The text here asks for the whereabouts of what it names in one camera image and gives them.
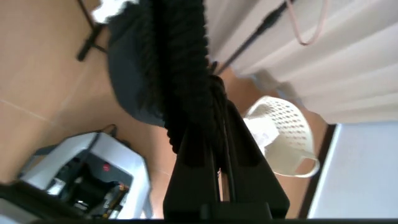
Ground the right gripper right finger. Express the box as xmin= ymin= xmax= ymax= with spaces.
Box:
xmin=221 ymin=99 xmax=290 ymax=218

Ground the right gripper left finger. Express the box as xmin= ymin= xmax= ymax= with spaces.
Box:
xmin=163 ymin=126 xmax=221 ymax=218

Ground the black garment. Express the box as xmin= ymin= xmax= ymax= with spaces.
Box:
xmin=107 ymin=0 xmax=230 ymax=154

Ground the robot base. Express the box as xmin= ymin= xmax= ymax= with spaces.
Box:
xmin=0 ymin=132 xmax=153 ymax=220

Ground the white laundry basket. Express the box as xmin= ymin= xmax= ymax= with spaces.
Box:
xmin=244 ymin=95 xmax=321 ymax=179

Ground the pink clothes hanger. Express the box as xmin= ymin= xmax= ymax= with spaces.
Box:
xmin=285 ymin=0 xmax=330 ymax=47

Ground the black clothes rack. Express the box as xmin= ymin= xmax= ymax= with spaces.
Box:
xmin=76 ymin=0 xmax=296 ymax=75

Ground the white garment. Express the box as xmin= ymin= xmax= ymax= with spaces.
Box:
xmin=244 ymin=117 xmax=280 ymax=155

